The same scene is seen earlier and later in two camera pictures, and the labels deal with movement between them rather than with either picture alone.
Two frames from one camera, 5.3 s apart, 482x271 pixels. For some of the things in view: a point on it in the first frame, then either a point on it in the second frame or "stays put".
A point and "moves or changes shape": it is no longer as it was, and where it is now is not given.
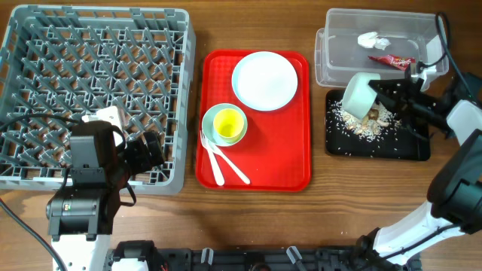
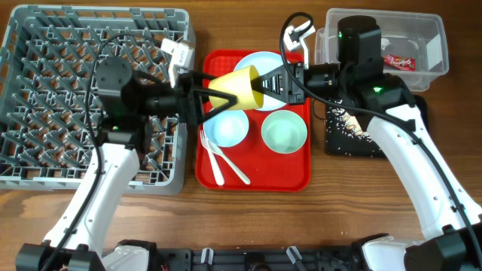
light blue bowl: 210,132 stays put
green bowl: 358,95 moves or changes shape
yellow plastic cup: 229,125 -> 238,83
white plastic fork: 219,175 stays put
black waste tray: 402,143 stays put
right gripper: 402,89 -> 289,93
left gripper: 143,160 -> 190,109
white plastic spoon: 217,150 stays put
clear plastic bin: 381,41 stays put
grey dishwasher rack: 59,63 stays put
